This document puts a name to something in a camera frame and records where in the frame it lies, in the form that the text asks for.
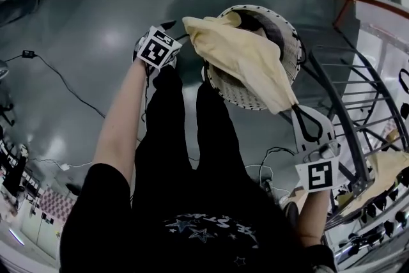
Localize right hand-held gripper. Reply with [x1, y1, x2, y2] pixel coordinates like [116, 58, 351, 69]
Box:
[290, 104, 341, 192]

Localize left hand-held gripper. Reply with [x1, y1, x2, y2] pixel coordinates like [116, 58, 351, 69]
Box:
[133, 20, 192, 70]

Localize grey metal drying rack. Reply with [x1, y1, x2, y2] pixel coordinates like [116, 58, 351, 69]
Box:
[300, 44, 409, 234]

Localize cream yellow shirt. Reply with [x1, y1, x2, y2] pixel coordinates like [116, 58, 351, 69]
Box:
[181, 12, 300, 115]

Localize person's left forearm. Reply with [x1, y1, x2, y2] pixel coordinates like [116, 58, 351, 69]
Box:
[92, 59, 151, 187]

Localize person's right forearm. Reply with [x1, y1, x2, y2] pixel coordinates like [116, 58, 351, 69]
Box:
[298, 190, 332, 249]

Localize white woven laundry basket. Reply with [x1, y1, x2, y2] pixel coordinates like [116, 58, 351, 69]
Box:
[201, 4, 307, 111]

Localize person's black trousers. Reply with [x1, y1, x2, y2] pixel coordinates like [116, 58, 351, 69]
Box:
[132, 65, 266, 190]

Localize row of black hanging pouches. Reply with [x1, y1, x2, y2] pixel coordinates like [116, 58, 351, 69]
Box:
[338, 191, 409, 254]

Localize black star print t-shirt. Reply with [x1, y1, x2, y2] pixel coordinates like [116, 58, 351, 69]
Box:
[59, 162, 338, 273]

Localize checkered floor mat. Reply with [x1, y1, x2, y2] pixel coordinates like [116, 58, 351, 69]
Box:
[34, 186, 78, 225]

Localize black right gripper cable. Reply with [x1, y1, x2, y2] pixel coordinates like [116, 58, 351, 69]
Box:
[258, 146, 298, 171]

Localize black floor cable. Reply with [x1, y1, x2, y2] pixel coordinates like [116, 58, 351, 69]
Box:
[0, 49, 107, 120]

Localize white charger cable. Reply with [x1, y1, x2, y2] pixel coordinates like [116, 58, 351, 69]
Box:
[33, 157, 94, 171]

